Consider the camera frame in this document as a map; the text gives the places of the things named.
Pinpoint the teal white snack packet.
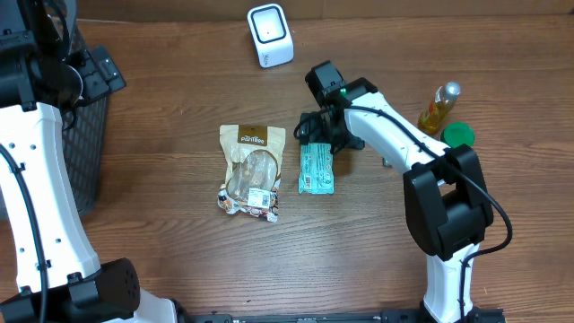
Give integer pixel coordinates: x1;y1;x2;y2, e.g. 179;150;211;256
299;143;335;195

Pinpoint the teal tissue pack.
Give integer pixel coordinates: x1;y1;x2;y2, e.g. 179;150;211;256
382;158;392;168

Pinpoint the brown snack packet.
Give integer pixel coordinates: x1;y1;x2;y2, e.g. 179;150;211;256
217;125;286;223

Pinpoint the silver round ball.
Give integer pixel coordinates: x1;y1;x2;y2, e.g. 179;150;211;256
417;82;461;135

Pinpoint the green lid white jar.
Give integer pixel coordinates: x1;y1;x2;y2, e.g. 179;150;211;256
440;122;475;148

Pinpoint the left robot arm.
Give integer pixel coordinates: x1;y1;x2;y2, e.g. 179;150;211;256
1;1;189;323

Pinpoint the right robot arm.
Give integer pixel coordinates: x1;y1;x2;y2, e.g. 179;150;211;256
294;61;505;322

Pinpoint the white barcode scanner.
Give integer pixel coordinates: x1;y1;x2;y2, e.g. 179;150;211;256
247;4;294;68

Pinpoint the grey plastic mesh basket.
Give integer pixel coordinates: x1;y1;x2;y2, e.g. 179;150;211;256
62;97;109;216

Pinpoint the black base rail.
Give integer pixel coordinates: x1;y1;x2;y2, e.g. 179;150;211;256
187;307;507;323

